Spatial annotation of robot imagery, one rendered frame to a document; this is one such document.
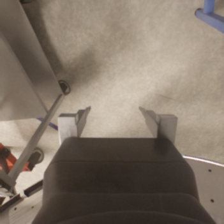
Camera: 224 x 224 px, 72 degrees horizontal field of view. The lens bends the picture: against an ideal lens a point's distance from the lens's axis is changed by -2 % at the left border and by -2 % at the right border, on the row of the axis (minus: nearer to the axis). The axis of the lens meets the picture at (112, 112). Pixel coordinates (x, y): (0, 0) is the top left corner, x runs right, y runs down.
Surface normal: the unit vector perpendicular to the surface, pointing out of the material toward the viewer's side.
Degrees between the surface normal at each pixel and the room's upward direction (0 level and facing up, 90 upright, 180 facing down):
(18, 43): 0
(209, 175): 90
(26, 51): 0
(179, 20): 0
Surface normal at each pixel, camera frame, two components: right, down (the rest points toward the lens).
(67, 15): -0.11, 0.64
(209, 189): -0.22, -0.76
